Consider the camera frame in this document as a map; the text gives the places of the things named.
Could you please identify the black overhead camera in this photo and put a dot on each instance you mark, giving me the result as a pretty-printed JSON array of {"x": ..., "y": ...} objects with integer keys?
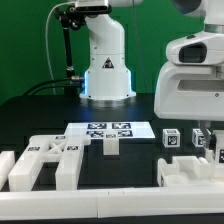
[{"x": 90, "y": 7}]

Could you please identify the white wall bar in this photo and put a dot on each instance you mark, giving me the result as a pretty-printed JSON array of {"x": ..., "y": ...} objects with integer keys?
[
  {"x": 107, "y": 203},
  {"x": 7, "y": 161}
]

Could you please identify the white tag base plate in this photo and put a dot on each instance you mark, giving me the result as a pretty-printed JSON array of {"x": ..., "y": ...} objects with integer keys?
[{"x": 125, "y": 130}]

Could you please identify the white front wall bar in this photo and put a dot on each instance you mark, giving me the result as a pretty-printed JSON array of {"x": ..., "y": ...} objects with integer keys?
[{"x": 107, "y": 203}]

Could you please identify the white chair back frame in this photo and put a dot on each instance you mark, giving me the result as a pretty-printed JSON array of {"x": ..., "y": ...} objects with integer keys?
[{"x": 65, "y": 150}]

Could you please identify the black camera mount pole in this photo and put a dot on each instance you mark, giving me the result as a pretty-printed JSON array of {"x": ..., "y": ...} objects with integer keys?
[{"x": 69, "y": 20}]

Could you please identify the white tagged cube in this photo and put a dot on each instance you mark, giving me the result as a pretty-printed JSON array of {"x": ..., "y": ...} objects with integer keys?
[
  {"x": 171, "y": 138},
  {"x": 197, "y": 137}
]

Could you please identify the white chair seat block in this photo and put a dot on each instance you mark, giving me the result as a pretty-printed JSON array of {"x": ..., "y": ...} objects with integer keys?
[{"x": 189, "y": 171}]

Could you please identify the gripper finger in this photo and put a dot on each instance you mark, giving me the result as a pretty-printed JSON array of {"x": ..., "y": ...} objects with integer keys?
[{"x": 204, "y": 127}]

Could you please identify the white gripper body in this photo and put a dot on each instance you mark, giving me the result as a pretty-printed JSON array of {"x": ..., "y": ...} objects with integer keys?
[{"x": 189, "y": 93}]

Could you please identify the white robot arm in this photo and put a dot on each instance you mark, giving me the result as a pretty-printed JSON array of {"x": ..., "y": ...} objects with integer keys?
[{"x": 107, "y": 79}]

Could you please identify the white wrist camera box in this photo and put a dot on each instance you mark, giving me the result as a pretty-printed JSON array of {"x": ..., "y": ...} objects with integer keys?
[{"x": 202, "y": 48}]

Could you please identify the white left wall bar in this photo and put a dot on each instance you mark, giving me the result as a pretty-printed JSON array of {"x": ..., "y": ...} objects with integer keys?
[{"x": 7, "y": 161}]

